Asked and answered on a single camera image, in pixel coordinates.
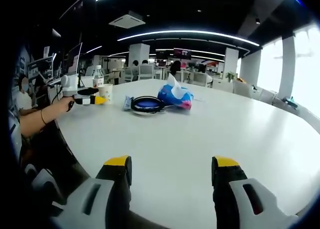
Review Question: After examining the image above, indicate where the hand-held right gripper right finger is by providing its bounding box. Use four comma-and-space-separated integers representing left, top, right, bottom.
211, 155, 300, 229

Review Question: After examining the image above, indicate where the teal object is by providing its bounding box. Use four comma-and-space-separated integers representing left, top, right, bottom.
282, 96, 298, 107

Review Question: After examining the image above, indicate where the clear water bottle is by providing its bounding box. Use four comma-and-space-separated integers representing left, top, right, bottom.
92, 65, 104, 88

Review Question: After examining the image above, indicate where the blue tissue pack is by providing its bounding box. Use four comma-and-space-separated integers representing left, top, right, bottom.
157, 73, 195, 110

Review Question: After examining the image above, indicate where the hanging display screen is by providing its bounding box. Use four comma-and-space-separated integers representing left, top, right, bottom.
173, 48, 193, 60

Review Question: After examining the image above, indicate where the blue wet wipes pack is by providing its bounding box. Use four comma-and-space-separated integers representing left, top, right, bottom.
122, 95, 167, 115

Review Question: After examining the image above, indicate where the person's left hand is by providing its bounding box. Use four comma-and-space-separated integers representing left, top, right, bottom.
51, 98, 75, 114

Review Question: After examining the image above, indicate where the white paper cup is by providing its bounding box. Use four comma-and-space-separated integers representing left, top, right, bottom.
97, 83, 113, 105

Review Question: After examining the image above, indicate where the black cable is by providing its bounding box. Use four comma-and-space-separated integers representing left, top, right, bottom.
131, 95, 166, 114

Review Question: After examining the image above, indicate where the white chest-worn device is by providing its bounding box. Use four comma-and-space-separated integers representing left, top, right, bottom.
8, 112, 23, 162

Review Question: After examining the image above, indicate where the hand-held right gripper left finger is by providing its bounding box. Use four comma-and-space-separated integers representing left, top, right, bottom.
49, 154, 133, 229

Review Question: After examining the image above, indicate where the laptop on stand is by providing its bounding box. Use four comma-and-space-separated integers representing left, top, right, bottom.
47, 42, 83, 86

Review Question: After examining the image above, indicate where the potted green plant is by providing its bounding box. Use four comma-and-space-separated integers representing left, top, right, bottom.
225, 71, 238, 83

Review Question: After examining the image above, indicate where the ceiling air conditioner unit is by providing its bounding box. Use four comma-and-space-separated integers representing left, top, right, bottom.
108, 10, 146, 30

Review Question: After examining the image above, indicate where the long curved ceiling light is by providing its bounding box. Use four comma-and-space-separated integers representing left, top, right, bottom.
116, 30, 260, 47

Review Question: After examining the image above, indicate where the white table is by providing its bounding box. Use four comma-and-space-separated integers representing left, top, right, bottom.
56, 78, 320, 229

